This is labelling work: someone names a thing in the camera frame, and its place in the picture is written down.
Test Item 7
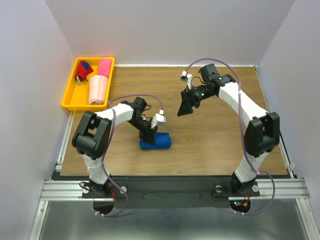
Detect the light pink rolled towel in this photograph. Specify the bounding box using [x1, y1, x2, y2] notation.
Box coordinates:
[88, 75, 109, 105]

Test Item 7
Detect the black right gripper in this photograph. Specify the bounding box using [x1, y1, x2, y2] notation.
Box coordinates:
[177, 84, 215, 117]

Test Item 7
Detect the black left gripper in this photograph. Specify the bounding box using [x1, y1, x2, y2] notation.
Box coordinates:
[127, 116, 158, 146]

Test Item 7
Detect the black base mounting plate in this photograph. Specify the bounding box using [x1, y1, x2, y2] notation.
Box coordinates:
[79, 176, 260, 214]

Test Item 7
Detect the red blue patterned cloth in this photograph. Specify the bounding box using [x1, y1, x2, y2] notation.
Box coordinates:
[75, 60, 94, 84]

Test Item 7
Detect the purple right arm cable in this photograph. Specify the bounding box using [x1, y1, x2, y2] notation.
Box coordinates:
[183, 58, 276, 216]

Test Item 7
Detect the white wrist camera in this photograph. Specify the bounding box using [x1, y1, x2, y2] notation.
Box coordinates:
[180, 70, 193, 90]
[151, 113, 167, 129]

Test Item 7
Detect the hot pink rolled towel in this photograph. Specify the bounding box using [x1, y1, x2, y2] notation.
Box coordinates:
[98, 58, 112, 78]

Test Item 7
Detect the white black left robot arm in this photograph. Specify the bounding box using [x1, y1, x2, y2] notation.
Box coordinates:
[72, 97, 166, 197]

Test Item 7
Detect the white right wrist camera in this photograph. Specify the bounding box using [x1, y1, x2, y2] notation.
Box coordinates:
[180, 70, 193, 90]

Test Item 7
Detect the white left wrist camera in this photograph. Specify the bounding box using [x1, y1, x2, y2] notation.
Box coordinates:
[151, 113, 167, 129]

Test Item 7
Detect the blue towel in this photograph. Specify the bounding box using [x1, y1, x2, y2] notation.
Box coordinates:
[139, 132, 172, 150]

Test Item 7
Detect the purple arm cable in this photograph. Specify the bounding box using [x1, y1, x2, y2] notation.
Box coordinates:
[183, 58, 276, 216]
[93, 93, 165, 218]

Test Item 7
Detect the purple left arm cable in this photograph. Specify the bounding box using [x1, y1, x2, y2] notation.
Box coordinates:
[93, 93, 165, 218]

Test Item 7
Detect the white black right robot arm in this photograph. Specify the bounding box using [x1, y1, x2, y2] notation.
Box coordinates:
[177, 63, 280, 195]

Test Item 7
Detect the yellow plastic tray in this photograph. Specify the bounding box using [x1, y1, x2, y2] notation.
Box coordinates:
[61, 57, 115, 112]

